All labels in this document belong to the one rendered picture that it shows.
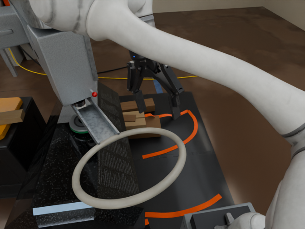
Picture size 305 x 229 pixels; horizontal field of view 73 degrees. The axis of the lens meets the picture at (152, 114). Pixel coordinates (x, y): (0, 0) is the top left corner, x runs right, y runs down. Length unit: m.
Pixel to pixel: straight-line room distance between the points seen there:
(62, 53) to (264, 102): 0.94
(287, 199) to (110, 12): 0.41
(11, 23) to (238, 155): 2.41
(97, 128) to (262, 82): 0.92
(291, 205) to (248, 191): 2.01
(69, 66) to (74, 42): 0.13
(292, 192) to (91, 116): 1.08
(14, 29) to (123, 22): 1.45
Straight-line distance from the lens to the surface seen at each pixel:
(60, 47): 1.14
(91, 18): 0.39
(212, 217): 1.20
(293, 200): 0.39
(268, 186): 2.50
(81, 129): 1.49
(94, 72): 1.25
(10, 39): 1.81
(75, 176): 0.93
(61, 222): 1.35
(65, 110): 1.77
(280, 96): 0.47
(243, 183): 2.42
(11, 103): 2.20
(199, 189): 2.23
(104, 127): 1.19
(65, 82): 1.22
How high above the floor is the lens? 1.98
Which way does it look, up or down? 44 degrees down
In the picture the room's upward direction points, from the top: straight up
